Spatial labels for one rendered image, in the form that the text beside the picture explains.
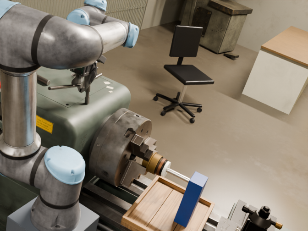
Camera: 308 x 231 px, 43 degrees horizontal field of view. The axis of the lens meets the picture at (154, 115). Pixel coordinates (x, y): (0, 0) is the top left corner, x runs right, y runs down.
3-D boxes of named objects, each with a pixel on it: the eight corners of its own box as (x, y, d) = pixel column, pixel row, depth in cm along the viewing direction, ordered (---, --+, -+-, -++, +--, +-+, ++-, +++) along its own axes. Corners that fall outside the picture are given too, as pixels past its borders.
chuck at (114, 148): (87, 187, 155) (112, 116, 147) (119, 167, 185) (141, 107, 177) (106, 197, 153) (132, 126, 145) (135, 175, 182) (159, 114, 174)
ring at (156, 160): (143, 155, 156) (163, 164, 154) (152, 145, 164) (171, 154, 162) (137, 172, 161) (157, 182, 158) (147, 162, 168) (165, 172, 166)
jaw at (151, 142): (132, 142, 166) (144, 131, 176) (130, 151, 168) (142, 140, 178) (155, 153, 163) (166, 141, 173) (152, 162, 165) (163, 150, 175)
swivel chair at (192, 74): (207, 112, 473) (234, 39, 429) (189, 129, 422) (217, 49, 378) (164, 91, 490) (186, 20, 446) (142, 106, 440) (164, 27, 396)
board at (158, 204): (120, 223, 156) (122, 217, 154) (155, 180, 187) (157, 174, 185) (186, 261, 149) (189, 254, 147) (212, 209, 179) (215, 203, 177)
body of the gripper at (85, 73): (66, 70, 139) (71, 39, 133) (79, 65, 146) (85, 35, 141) (83, 79, 137) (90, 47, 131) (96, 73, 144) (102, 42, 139)
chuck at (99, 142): (79, 183, 156) (104, 112, 148) (113, 163, 185) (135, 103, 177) (87, 187, 155) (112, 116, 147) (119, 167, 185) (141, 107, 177)
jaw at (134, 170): (127, 156, 167) (115, 182, 167) (123, 156, 162) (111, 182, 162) (149, 168, 164) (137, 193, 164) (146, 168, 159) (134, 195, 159)
